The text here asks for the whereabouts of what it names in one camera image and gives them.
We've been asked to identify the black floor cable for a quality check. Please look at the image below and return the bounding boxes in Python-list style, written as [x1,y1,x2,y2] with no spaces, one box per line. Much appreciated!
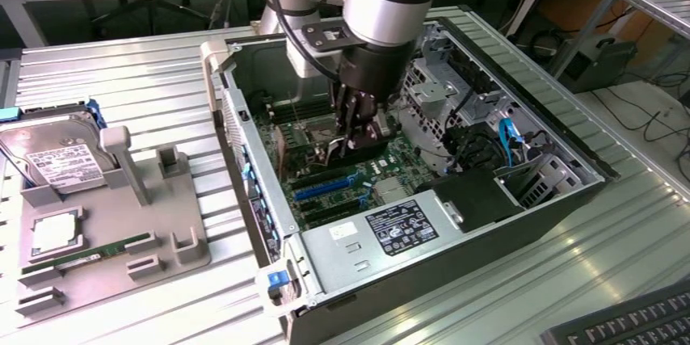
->
[591,74,690,144]

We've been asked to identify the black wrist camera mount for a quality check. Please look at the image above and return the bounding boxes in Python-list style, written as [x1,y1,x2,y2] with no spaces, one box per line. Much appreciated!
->
[300,23,369,54]

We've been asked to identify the silver perforated drive cage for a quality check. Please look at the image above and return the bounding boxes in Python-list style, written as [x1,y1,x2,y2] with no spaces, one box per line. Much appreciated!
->
[495,154,601,209]

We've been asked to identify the graphics card with black cooler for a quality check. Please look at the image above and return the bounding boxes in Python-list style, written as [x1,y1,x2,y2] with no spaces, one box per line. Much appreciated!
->
[274,120,390,180]

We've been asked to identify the blue disk caddy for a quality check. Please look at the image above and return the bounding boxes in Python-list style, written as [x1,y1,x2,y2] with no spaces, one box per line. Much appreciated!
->
[0,96,112,132]

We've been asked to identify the open black PC case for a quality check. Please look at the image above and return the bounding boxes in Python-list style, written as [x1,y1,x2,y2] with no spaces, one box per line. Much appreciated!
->
[199,16,621,345]

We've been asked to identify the grey parts rack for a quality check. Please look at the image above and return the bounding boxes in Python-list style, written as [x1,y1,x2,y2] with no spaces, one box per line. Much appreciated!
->
[0,124,211,328]

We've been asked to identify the grey power supply unit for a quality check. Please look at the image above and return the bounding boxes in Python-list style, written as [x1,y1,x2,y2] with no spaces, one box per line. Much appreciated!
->
[299,189,465,296]

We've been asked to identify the long black expansion slot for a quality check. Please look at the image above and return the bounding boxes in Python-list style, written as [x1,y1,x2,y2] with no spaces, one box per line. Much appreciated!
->
[290,167,353,189]

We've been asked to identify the silver disk bay cage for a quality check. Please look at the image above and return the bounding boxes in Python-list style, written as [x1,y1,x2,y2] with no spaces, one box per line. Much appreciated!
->
[402,23,511,168]

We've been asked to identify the silver hard disk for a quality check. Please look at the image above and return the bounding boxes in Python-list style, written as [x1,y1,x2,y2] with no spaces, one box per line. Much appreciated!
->
[0,112,123,196]

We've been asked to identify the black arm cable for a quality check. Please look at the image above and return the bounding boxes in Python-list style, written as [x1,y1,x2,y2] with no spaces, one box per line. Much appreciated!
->
[267,0,346,79]

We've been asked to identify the green RAM stick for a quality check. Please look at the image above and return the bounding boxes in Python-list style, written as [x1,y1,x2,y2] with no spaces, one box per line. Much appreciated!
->
[20,234,150,276]

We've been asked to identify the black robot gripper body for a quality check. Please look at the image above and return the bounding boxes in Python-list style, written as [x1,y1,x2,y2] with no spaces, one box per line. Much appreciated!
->
[337,40,418,103]

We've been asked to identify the black keyboard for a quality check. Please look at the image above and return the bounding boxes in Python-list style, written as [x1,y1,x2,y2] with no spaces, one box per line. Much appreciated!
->
[538,286,690,345]

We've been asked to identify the green motherboard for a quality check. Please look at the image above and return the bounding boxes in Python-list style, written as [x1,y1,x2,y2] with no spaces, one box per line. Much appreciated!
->
[252,92,449,229]

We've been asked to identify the black RAM slot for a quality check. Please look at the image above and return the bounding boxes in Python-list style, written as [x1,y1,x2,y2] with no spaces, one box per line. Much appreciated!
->
[267,102,334,124]
[264,96,334,115]

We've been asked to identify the short black expansion slot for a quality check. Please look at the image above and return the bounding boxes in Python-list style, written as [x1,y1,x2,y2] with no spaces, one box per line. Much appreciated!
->
[299,195,363,215]

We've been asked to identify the blue expansion slot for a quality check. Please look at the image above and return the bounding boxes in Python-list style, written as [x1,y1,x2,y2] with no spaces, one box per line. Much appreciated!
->
[294,177,357,200]

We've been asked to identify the black wire bundle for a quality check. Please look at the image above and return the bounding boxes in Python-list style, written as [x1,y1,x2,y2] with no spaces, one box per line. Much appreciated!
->
[445,122,511,175]

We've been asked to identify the blue wire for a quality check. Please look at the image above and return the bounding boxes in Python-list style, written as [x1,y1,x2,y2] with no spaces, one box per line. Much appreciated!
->
[498,117,527,168]

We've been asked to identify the silver CPU chip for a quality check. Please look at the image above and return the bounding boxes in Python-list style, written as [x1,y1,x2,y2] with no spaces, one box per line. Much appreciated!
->
[31,213,82,252]

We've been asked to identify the CPU socket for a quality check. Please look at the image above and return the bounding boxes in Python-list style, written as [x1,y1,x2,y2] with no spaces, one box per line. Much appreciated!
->
[294,118,339,148]

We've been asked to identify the black box with handle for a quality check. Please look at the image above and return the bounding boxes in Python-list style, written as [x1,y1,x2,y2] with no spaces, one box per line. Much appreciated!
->
[559,37,641,94]

